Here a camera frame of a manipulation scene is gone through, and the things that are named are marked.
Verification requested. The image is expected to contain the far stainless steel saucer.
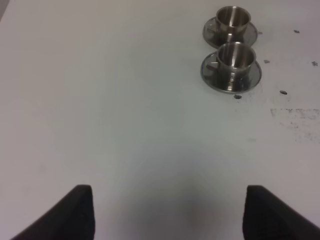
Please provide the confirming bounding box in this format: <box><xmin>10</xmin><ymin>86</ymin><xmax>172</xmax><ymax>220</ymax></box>
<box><xmin>202</xmin><ymin>17</ymin><xmax>259</xmax><ymax>49</ymax></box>

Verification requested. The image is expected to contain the stainless steel teacup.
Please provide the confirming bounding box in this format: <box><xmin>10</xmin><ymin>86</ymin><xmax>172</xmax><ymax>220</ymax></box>
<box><xmin>206</xmin><ymin>42</ymin><xmax>256</xmax><ymax>80</ymax></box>
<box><xmin>208</xmin><ymin>6</ymin><xmax>251</xmax><ymax>43</ymax></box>

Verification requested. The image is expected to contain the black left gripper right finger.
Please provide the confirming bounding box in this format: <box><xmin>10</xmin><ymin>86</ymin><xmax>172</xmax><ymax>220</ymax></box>
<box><xmin>242</xmin><ymin>185</ymin><xmax>320</xmax><ymax>240</ymax></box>

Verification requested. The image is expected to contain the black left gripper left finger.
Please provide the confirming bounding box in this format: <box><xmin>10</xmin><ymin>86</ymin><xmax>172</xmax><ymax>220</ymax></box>
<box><xmin>13</xmin><ymin>184</ymin><xmax>96</xmax><ymax>240</ymax></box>

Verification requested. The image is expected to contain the stainless steel saucer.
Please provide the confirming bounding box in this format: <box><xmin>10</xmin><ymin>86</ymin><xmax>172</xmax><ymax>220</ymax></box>
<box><xmin>200</xmin><ymin>51</ymin><xmax>262</xmax><ymax>94</ymax></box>
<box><xmin>202</xmin><ymin>17</ymin><xmax>259</xmax><ymax>49</ymax></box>

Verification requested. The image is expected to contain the near stainless steel teacup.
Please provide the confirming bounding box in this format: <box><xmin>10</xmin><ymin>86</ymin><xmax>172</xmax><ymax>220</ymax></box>
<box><xmin>206</xmin><ymin>42</ymin><xmax>256</xmax><ymax>80</ymax></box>

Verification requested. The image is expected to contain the near stainless steel saucer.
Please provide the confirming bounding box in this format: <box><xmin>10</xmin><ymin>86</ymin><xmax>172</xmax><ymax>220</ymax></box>
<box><xmin>200</xmin><ymin>51</ymin><xmax>262</xmax><ymax>94</ymax></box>

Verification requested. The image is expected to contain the far stainless steel teacup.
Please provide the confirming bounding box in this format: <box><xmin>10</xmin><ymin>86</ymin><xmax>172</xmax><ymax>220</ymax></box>
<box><xmin>208</xmin><ymin>6</ymin><xmax>251</xmax><ymax>43</ymax></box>

